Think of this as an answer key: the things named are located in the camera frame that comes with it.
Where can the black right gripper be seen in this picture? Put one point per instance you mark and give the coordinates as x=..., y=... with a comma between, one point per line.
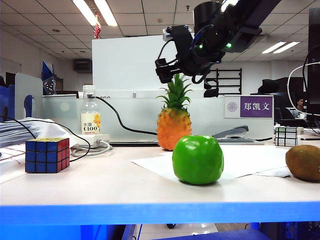
x=192, y=60

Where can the orange toy pineapple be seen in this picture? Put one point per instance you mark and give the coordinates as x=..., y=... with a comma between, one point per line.
x=173, y=127

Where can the green toy apple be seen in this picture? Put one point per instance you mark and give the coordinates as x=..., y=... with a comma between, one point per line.
x=197, y=160

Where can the brown fuzzy kiwi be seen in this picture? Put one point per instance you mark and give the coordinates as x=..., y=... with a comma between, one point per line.
x=303, y=162

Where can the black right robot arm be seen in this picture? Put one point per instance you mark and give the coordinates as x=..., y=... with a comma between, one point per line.
x=232, y=20

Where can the white AOC monitor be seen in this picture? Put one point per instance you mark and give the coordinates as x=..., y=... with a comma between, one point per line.
x=130, y=67

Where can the frosted glass desk partition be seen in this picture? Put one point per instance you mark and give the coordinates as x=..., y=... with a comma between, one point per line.
x=135, y=112

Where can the red hanging ornament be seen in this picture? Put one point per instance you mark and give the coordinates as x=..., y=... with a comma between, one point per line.
x=97, y=28

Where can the clear C100 drink bottle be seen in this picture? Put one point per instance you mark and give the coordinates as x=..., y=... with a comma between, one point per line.
x=90, y=115

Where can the ceiling light panel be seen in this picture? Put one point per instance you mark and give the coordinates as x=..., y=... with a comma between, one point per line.
x=95, y=11
x=281, y=47

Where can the white paper sheet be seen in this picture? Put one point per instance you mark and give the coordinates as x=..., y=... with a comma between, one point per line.
x=155, y=162
x=275, y=172

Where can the grey stapler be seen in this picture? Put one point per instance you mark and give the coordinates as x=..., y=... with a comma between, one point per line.
x=232, y=133

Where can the white power strip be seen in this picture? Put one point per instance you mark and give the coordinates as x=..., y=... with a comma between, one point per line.
x=96, y=138

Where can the purple and white name plate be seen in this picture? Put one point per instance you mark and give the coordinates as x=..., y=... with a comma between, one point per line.
x=255, y=107

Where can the blue file holder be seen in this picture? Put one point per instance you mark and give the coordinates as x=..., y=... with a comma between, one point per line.
x=48, y=80

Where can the white bag with red print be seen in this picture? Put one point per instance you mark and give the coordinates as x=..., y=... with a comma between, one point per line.
x=57, y=130

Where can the grey cubicle panel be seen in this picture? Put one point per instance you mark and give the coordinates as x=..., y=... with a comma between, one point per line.
x=28, y=97

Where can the silver mirror cube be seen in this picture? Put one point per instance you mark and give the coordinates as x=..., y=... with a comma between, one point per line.
x=286, y=136

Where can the seated person in background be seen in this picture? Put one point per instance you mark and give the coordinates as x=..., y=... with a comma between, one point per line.
x=301, y=103

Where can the colourful Rubik's cube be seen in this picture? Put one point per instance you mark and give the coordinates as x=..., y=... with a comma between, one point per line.
x=46, y=155

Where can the large black monitor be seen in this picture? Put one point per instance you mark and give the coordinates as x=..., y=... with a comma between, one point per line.
x=314, y=62

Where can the blue cubicle divider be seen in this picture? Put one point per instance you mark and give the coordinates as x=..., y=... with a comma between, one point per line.
x=7, y=105

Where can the stack of printed papers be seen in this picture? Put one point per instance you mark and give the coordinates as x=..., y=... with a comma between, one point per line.
x=15, y=133

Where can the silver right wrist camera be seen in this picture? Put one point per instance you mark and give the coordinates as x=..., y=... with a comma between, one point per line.
x=168, y=35

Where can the black wall rack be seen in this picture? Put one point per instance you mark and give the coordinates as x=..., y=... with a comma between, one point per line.
x=228, y=82

